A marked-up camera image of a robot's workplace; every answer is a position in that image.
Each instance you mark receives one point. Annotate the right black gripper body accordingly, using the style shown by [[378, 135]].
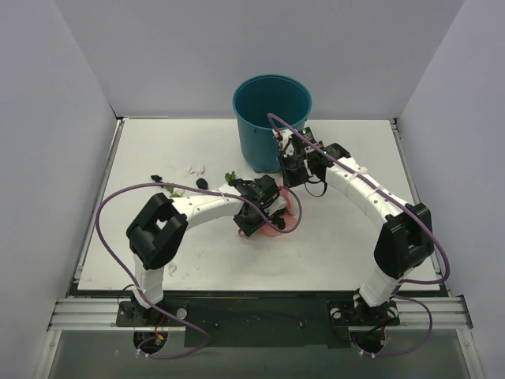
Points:
[[291, 166]]

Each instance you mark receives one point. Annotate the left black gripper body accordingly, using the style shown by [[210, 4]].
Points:
[[256, 215]]

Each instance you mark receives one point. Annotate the pink dustpan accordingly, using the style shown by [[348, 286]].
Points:
[[292, 216]]

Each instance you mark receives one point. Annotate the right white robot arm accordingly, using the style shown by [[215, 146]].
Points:
[[403, 243]]

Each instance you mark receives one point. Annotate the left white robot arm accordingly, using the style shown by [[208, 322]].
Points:
[[158, 229]]

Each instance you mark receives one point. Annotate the green paper scrap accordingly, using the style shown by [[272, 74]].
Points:
[[172, 192], [230, 176]]

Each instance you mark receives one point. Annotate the black round paper scrap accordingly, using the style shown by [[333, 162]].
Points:
[[202, 184]]

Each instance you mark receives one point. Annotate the cream paper scrap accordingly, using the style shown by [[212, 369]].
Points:
[[198, 171]]

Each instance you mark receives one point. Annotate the teal plastic bucket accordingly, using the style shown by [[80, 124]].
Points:
[[252, 101]]

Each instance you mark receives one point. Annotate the black paper scrap left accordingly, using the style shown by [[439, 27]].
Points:
[[156, 178]]

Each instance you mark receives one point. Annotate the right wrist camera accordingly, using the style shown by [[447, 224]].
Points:
[[284, 139]]

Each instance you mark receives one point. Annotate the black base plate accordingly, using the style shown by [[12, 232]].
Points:
[[264, 319]]

